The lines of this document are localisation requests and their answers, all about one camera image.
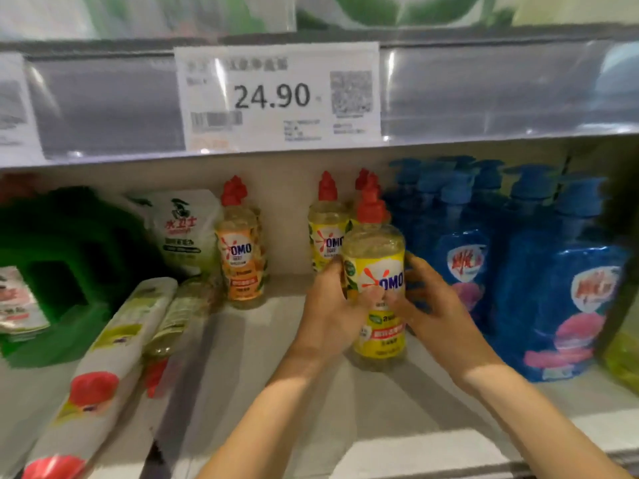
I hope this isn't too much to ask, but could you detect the white price tag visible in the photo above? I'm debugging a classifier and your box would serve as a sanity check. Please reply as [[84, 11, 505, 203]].
[[0, 51, 47, 168], [174, 41, 383, 154]]

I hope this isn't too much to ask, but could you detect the dark green cleaner bottle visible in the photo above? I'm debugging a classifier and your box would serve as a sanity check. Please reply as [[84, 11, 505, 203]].
[[0, 186, 153, 295]]

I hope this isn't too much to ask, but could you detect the slim white red-capped bottle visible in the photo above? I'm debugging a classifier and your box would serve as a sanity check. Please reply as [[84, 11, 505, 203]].
[[140, 277, 224, 401], [22, 277, 180, 479]]

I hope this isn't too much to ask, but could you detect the white green-print cleaner pouch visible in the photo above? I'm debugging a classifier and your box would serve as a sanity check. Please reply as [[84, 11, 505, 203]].
[[130, 189, 224, 281]]

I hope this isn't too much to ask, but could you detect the person's right forearm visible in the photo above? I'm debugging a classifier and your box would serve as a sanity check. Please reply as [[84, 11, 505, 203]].
[[457, 359, 635, 479]]

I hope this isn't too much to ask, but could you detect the person's left hand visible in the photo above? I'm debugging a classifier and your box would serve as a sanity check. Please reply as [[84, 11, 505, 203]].
[[290, 256, 377, 365]]

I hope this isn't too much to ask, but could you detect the dark blue-pump cleaner bottle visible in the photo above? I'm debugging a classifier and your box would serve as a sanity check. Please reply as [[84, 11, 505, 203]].
[[504, 162, 562, 212], [439, 154, 479, 182], [384, 157, 433, 261]]

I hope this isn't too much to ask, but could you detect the person's left forearm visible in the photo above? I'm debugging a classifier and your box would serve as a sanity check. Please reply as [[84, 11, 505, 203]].
[[198, 349, 335, 479]]

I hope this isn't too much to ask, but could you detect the blue pump cleaner bottle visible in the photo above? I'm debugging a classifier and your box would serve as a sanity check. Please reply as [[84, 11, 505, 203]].
[[491, 174, 631, 384], [469, 159, 513, 232]]

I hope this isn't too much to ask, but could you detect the person's right hand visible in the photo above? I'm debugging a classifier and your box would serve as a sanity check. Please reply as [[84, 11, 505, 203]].
[[387, 254, 507, 391]]

